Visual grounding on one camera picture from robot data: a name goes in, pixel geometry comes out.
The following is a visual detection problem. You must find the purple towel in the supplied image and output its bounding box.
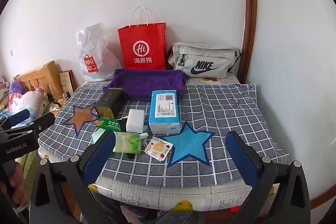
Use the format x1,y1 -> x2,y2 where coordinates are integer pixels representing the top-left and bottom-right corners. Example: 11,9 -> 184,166
103,69 -> 188,102

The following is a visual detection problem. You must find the white plastic shopping bag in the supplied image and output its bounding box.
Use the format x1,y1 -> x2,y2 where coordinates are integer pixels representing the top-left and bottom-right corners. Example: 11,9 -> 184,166
76,22 -> 124,82

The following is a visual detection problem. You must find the grey checked cloth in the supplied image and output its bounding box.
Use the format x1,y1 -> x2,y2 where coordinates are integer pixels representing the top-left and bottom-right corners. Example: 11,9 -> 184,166
38,82 -> 289,188

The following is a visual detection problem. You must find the purple plush toy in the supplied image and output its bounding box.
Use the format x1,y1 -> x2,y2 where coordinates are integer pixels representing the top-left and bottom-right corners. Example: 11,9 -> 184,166
9,81 -> 25,94

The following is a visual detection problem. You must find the white duck print tablecloth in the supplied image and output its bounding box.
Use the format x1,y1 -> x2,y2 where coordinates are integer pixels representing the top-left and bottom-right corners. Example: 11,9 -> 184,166
38,74 -> 252,211

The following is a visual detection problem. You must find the brown wooden door frame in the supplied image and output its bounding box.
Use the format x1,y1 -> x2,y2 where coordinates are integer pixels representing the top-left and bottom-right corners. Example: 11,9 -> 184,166
238,0 -> 258,83

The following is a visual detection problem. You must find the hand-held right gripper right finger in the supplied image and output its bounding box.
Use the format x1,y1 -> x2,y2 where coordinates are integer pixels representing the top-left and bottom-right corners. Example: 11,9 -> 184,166
225,130 -> 313,224

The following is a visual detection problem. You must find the green snack packet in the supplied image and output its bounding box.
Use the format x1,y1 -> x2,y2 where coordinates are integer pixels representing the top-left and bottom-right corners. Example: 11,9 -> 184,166
96,116 -> 122,132

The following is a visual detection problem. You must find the light green tissue pack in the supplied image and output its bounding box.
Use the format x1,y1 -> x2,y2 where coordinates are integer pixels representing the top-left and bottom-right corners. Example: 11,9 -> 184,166
113,132 -> 141,154

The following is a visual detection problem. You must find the grey waist bag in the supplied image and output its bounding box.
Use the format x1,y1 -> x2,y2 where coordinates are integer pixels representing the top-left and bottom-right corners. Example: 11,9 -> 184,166
167,42 -> 241,79

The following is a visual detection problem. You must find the black tea tin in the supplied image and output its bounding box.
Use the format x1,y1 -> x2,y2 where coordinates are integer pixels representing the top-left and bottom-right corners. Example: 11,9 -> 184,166
94,88 -> 125,119

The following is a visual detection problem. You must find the green bed sheet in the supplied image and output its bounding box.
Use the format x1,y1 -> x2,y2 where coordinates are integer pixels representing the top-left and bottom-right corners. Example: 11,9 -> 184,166
16,148 -> 42,174

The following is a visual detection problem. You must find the orange star patch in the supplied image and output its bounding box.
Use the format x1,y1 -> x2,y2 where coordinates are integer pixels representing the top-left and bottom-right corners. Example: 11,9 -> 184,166
63,103 -> 101,136

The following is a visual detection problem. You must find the red paper shopping bag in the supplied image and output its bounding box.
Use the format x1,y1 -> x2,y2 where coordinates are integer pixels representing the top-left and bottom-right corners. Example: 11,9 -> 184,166
118,5 -> 168,71

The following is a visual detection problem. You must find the blue star patch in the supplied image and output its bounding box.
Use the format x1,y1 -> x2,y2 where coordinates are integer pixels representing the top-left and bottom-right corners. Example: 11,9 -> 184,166
159,121 -> 216,168

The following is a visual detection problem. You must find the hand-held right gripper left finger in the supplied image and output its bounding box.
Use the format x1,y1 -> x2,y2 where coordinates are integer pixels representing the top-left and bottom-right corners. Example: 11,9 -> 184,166
29,130 -> 117,224

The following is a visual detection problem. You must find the blue tissue pack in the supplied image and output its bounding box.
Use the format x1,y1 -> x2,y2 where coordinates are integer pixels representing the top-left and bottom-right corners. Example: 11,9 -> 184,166
149,90 -> 181,134

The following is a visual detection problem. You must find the fruit print packet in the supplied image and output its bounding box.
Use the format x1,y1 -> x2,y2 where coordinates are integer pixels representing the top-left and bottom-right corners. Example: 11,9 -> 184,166
144,137 -> 174,161

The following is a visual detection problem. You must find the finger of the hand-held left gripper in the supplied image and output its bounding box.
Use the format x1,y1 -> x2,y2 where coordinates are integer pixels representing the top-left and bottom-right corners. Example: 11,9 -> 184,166
10,112 -> 56,136
8,108 -> 31,128

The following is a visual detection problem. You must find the floral quilt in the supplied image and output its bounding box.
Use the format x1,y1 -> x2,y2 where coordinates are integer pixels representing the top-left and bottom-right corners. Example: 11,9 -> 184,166
0,88 -> 50,122

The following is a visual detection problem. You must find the person's left hand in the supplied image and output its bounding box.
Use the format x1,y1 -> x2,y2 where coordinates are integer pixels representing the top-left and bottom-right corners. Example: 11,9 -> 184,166
11,163 -> 28,210

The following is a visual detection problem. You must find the mint green pouch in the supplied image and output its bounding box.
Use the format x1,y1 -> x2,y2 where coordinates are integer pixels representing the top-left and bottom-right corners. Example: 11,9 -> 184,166
91,128 -> 105,145

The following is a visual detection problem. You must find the wooden bed headboard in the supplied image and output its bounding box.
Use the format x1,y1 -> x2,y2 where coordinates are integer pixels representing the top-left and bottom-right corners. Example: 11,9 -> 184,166
14,61 -> 63,100

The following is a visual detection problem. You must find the decorated book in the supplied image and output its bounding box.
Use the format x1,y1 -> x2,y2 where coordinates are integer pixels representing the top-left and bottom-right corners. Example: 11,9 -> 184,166
59,70 -> 75,95

